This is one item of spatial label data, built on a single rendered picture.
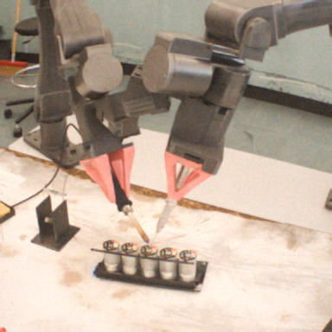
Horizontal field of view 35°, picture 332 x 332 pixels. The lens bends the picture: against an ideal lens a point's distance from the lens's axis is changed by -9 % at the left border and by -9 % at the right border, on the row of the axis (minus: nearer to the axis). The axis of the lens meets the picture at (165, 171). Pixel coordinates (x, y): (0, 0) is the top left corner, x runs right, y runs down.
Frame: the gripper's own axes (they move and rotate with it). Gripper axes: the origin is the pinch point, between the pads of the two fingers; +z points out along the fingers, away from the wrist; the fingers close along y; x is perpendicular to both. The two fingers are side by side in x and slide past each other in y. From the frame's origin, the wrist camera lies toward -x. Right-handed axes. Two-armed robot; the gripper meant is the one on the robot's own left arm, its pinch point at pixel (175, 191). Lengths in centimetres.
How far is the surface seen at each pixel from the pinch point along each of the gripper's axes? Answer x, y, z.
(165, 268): 2.9, 2.3, 11.2
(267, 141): 56, -204, 76
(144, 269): 0.3, 2.0, 12.9
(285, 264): 21.7, -5.2, 8.9
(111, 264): -4.3, 1.6, 14.6
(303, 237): 25.0, -12.8, 7.8
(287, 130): 68, -221, 72
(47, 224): -16.7, -8.8, 20.5
